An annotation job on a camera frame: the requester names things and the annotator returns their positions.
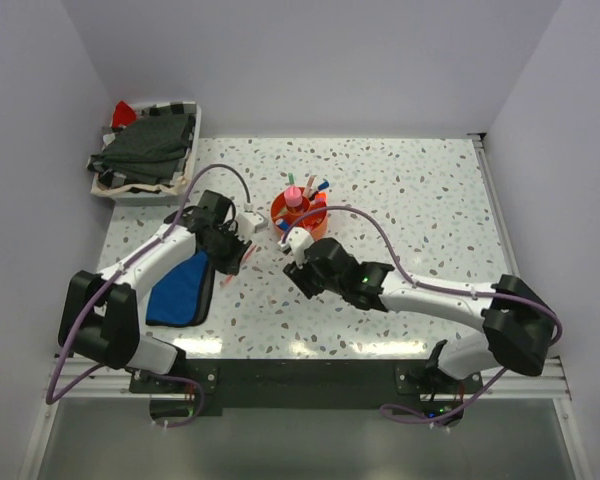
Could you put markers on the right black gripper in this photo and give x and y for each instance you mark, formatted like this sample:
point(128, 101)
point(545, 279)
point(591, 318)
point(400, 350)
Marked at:
point(299, 278)

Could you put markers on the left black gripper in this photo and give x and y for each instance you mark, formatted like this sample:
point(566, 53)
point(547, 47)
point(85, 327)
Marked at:
point(231, 265)

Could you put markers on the orange pink pen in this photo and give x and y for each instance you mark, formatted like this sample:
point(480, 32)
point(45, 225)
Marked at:
point(229, 277)

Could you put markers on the orange black highlighter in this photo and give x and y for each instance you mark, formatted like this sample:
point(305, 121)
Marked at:
point(321, 196)

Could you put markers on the blue capped white marker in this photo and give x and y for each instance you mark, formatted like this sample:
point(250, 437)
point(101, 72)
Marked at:
point(321, 187)

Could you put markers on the peach capped white marker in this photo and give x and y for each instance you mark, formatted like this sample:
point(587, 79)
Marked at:
point(309, 185)

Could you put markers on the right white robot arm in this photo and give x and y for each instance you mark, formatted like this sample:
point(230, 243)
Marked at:
point(513, 328)

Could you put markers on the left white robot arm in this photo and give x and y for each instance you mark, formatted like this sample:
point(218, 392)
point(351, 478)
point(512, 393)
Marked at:
point(100, 320)

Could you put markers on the orange round desk organizer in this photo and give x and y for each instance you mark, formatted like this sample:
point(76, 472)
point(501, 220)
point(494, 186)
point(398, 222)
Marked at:
point(281, 218)

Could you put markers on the blue fabric pencil pouch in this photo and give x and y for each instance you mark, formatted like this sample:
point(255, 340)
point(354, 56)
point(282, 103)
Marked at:
point(182, 297)

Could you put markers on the white bin with dark cloth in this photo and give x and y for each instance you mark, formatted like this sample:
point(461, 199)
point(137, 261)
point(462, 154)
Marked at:
point(151, 162)

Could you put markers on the red cloth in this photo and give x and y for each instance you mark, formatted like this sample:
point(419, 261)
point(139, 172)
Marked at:
point(123, 115)

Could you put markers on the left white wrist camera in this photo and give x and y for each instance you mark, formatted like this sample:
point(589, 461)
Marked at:
point(250, 222)

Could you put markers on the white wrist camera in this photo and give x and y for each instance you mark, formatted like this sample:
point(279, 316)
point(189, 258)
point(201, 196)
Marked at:
point(297, 241)
point(250, 222)

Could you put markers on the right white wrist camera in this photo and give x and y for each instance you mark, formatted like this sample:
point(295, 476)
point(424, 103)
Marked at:
point(297, 241)

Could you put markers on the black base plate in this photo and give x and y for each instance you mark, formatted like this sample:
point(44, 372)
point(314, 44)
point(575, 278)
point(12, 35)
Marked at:
point(209, 387)

